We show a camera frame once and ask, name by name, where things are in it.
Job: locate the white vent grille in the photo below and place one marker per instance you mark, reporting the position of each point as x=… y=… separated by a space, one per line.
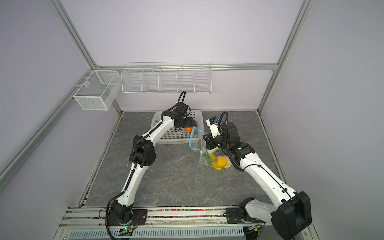
x=157 y=233

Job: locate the yellow peach with red spot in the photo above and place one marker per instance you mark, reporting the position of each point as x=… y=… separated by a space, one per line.
x=220 y=162

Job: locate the clear zip bag blue zipper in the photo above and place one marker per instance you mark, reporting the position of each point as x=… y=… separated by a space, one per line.
x=196 y=143

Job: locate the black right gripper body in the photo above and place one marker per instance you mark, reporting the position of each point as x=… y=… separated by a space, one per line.
x=218 y=142

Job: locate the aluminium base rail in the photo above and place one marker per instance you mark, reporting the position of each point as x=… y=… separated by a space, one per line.
x=204 y=216

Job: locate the aluminium frame profiles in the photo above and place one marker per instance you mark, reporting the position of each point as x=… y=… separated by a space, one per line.
x=50 y=147

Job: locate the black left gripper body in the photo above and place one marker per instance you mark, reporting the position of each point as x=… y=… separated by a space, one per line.
x=186 y=122

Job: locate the white mesh wall box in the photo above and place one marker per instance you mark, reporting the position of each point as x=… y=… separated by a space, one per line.
x=99 y=90

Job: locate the white perforated plastic basket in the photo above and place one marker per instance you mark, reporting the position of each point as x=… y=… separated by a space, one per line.
x=182 y=136

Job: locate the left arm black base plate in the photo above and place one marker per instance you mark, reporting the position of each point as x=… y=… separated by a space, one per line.
x=127 y=217

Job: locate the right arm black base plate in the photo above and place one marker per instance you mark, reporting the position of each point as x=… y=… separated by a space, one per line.
x=238 y=215

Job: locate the white wire wall shelf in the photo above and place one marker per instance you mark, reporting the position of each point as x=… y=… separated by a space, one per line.
x=166 y=78

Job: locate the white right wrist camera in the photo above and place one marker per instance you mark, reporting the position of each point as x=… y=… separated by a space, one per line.
x=213 y=124

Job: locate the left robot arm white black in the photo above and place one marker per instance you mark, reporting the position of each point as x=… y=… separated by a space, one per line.
x=142 y=156

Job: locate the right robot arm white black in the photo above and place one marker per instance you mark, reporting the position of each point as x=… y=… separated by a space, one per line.
x=290 y=211

